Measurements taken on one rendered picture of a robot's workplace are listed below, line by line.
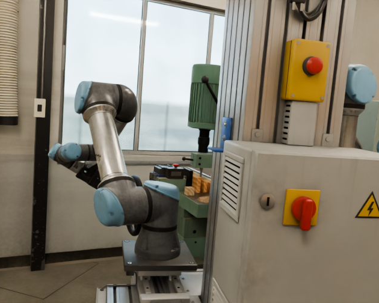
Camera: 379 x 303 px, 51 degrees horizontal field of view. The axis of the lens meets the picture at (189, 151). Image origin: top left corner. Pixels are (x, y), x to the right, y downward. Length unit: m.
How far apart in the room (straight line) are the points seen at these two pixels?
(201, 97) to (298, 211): 1.24
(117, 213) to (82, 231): 2.14
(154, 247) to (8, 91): 1.87
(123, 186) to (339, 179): 0.65
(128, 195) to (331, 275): 0.62
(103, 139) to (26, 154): 1.84
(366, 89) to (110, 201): 0.81
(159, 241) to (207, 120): 0.81
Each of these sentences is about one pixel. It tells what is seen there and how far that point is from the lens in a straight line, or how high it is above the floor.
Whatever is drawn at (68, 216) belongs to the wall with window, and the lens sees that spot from 3.25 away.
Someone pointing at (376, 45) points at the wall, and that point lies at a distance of 4.36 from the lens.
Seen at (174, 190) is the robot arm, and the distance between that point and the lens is 1.25.
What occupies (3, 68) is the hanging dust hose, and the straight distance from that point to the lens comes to 2.88.
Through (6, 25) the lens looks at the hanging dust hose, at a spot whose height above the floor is 1.72.
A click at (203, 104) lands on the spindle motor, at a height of 1.31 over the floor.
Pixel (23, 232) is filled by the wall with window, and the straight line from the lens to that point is 3.24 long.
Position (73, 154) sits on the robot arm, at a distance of 1.72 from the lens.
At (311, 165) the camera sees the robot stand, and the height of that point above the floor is 1.21.
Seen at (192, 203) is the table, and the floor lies 0.89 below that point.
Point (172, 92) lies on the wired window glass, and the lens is 3.44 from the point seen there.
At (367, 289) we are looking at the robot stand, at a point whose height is 0.97.
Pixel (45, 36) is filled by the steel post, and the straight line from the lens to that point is 3.03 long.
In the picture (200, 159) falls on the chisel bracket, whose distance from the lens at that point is 1.96.
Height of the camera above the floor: 1.30
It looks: 6 degrees down
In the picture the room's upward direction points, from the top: 5 degrees clockwise
